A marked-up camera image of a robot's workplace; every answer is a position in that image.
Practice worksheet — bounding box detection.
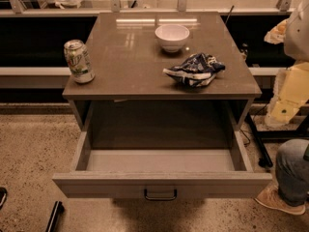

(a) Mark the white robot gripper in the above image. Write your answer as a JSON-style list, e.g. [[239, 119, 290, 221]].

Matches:
[[264, 0, 309, 128]]

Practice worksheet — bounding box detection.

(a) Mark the blue chip bag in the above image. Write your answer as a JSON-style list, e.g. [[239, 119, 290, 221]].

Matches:
[[163, 53, 225, 88]]

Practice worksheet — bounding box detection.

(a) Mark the grey drawer cabinet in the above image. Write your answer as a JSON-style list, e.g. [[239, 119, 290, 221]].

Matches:
[[64, 12, 261, 129]]

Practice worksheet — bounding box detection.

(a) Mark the open grey top drawer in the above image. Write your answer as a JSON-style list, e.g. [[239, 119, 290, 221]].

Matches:
[[53, 101, 271, 199]]

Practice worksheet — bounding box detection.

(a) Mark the black antenna rod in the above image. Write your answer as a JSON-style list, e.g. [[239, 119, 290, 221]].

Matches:
[[224, 5, 235, 25]]

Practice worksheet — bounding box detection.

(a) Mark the person leg in jeans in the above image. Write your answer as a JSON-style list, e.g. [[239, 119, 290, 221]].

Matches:
[[275, 139, 309, 207]]

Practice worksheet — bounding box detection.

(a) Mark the black stand leg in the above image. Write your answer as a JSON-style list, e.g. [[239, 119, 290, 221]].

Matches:
[[245, 114, 273, 168]]

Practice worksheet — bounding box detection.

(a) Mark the white ceramic bowl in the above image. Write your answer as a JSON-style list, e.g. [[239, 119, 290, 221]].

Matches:
[[154, 24, 190, 52]]

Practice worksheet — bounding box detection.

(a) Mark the tan shoe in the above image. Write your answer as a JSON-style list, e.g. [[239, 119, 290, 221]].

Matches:
[[255, 186, 306, 216]]

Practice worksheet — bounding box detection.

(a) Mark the green white soda can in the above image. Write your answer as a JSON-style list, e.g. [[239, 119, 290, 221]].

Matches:
[[64, 40, 95, 83]]

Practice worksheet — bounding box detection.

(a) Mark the black bar on floor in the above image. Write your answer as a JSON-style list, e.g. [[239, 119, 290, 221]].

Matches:
[[45, 201, 65, 232]]

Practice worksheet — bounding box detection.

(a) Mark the black drawer handle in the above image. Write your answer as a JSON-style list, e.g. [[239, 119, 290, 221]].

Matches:
[[144, 188, 178, 201]]

